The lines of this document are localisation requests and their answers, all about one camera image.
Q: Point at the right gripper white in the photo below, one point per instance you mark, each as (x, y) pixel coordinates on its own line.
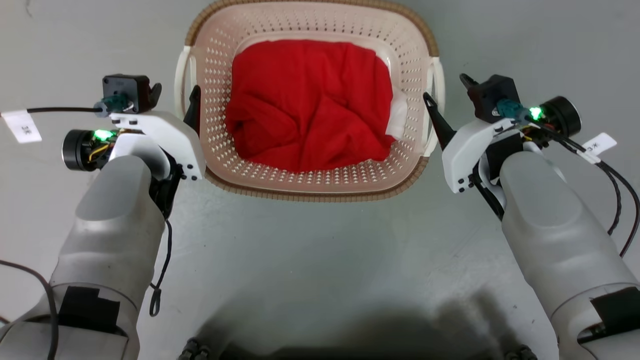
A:
(470, 150)

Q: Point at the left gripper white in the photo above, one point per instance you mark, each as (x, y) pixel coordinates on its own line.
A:
(172, 137)

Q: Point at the beige plastic laundry basket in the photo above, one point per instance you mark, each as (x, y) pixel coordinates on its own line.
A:
(320, 182)

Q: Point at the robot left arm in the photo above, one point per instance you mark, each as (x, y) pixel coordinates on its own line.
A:
(107, 225)

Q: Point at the black robot base knob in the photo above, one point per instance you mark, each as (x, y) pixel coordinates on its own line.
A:
(194, 350)

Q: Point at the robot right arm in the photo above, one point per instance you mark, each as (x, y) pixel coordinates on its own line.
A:
(555, 225)

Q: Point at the white cloth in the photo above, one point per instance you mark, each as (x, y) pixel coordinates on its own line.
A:
(399, 112)

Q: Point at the red cloth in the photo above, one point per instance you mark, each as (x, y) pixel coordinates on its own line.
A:
(310, 105)

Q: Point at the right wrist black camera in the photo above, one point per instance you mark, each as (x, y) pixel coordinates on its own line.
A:
(492, 95)

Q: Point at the wrist black camera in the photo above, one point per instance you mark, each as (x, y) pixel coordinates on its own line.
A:
(125, 92)
(492, 95)

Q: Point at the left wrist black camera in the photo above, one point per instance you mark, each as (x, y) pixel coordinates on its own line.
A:
(125, 92)

